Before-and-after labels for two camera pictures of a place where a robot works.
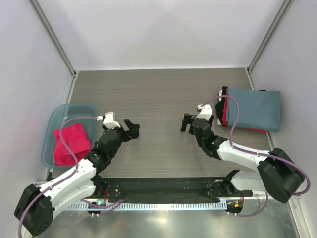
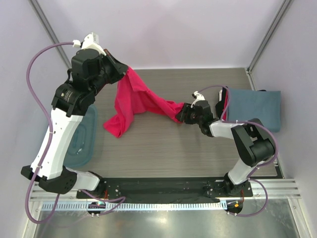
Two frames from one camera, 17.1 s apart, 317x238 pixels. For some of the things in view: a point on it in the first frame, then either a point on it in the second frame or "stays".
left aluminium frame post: (57, 43) stays
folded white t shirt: (220, 93) stays
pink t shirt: (75, 138) -> (133, 96)
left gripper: (133, 128) -> (117, 76)
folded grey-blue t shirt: (258, 110) stays
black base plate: (200, 189) stays
